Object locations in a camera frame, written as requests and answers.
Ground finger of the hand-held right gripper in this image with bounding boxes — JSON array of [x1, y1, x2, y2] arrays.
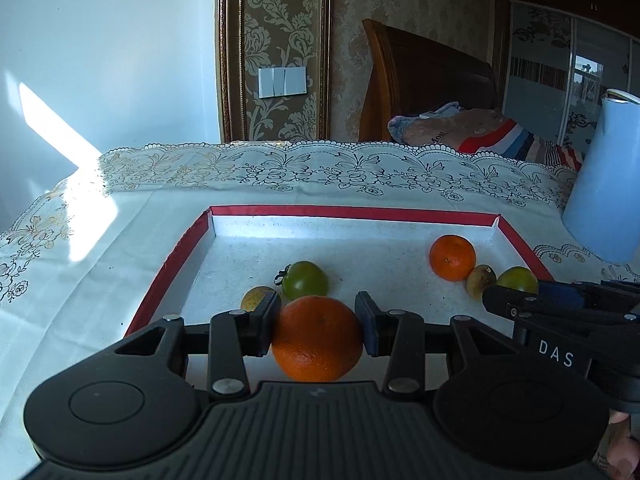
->
[[482, 284, 640, 333], [537, 280, 640, 305]]

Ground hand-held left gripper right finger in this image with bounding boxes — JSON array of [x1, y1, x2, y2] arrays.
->
[[354, 290, 506, 395]]

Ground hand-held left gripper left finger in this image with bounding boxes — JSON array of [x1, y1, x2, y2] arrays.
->
[[114, 291, 282, 401]]

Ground yellow brown small fruit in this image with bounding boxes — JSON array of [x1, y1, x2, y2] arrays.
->
[[466, 264, 498, 297], [240, 286, 281, 313]]

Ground large orange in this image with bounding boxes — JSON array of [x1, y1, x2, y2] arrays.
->
[[271, 295, 364, 382]]

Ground green tomato with stem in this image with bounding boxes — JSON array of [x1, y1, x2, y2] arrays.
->
[[274, 260, 330, 302]]

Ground small orange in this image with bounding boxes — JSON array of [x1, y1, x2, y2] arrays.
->
[[429, 234, 477, 281]]

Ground red shallow cardboard box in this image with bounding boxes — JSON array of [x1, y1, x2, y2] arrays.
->
[[124, 205, 556, 386]]

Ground person's right hand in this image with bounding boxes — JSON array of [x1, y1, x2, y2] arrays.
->
[[606, 410, 640, 480]]

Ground light blue electric kettle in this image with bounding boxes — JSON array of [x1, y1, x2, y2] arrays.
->
[[561, 88, 640, 265]]

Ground red white blue striped cloth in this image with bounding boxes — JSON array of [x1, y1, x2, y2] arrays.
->
[[456, 119, 585, 172]]

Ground sliding door wardrobe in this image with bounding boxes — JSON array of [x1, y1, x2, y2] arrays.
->
[[500, 0, 640, 147]]

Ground brown wooden bed headboard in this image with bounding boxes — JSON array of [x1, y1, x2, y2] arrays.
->
[[359, 18, 501, 143]]

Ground wood framed wallpaper panel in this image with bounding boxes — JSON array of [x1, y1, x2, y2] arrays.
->
[[216, 0, 333, 143]]

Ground white wall light switch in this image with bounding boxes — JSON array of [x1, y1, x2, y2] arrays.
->
[[258, 65, 308, 98]]

